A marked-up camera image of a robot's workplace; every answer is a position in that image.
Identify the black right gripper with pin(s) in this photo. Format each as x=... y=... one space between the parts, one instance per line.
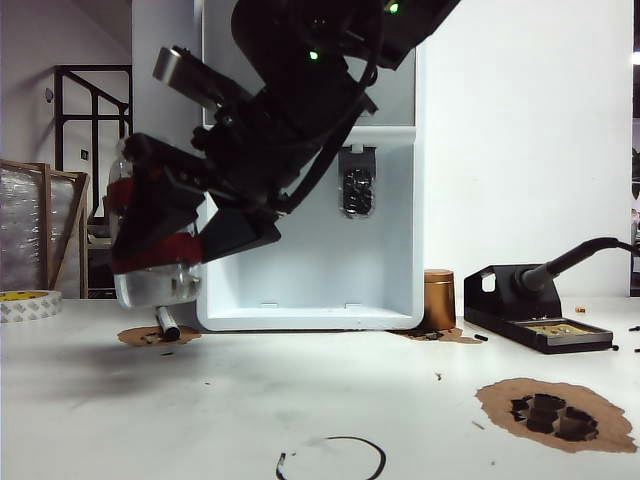
x=250 y=150

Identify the glass bottle with red bands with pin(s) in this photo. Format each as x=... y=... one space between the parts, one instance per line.
x=150 y=290

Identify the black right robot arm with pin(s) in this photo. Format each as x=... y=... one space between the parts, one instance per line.
x=280 y=30

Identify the white AUX water dispenser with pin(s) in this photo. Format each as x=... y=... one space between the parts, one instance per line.
x=310 y=280

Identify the film-wrapped black dispenser lever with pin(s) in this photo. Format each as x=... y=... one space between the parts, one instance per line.
x=356 y=195

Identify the black marker pen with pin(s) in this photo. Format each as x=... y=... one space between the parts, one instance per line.
x=169 y=327

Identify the white tape roll yellow core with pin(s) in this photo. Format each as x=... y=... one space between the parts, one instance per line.
x=30 y=307

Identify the gold metal canister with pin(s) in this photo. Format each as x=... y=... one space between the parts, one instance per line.
x=440 y=300

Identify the black soldering iron stand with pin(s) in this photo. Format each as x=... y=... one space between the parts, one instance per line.
x=500 y=300

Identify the black soldering iron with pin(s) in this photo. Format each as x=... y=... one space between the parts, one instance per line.
x=540 y=277

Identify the black rubber chunk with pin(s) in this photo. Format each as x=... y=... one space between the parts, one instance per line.
x=546 y=412
x=521 y=407
x=577 y=425

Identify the yellow cleaning sponge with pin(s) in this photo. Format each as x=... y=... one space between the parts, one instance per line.
x=570 y=330

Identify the plastic-wrapped wooden frame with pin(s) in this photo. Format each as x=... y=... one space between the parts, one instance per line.
x=84 y=240
x=20 y=225

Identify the black wall switch panel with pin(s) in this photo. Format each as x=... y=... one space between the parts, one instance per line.
x=84 y=154

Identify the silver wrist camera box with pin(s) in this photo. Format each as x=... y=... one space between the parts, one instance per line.
x=172 y=67

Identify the black metal shelf frame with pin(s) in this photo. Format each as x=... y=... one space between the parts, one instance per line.
x=60 y=125

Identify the round wall-mounted device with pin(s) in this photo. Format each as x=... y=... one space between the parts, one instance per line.
x=48 y=94

